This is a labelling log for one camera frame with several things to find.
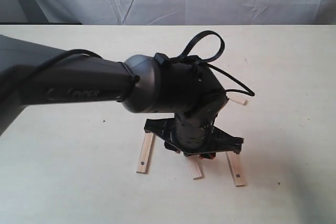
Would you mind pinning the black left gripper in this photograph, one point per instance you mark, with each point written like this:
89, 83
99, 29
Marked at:
181, 137

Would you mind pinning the plain pale wood strip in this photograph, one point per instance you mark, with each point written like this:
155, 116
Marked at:
195, 168

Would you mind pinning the wood strip with holes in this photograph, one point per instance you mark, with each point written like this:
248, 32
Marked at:
145, 154
236, 169

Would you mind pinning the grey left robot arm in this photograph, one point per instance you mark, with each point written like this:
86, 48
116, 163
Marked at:
33, 74

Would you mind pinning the plain wood strip far right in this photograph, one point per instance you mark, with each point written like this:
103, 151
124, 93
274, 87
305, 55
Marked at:
238, 100

